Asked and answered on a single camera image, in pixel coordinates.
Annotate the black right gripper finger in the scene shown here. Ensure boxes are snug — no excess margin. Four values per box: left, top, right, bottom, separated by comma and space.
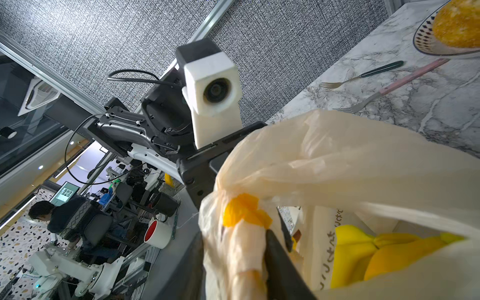
264, 229, 316, 300

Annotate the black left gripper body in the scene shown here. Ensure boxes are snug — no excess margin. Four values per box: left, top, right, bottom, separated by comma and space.
176, 121, 266, 209

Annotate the yellow banana bunch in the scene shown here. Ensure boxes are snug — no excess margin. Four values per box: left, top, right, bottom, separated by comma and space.
330, 225, 464, 289

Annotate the cream plastic bag banana print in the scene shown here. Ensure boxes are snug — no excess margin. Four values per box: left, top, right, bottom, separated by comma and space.
199, 109, 480, 300

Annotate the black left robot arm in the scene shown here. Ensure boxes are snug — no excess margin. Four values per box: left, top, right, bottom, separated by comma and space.
84, 69, 265, 208

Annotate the red white cup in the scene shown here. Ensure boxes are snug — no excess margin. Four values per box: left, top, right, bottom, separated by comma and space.
143, 219, 173, 250

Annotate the computer monitor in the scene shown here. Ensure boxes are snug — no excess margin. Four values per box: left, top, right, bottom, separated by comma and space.
49, 181, 80, 206

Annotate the person in dark shirt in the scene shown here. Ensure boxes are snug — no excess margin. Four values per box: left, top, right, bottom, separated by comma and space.
28, 196, 95, 243

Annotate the ceiling air vent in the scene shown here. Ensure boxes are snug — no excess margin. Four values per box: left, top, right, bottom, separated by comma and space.
18, 76, 62, 116

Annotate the black white patterned bowl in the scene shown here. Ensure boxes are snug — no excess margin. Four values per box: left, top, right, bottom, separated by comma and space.
412, 0, 480, 59

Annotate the orange food in bowl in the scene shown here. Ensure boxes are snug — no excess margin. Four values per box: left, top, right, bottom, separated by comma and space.
433, 0, 480, 48

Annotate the metal fork dark handle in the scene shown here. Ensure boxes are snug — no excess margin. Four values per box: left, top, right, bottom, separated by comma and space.
320, 61, 405, 90

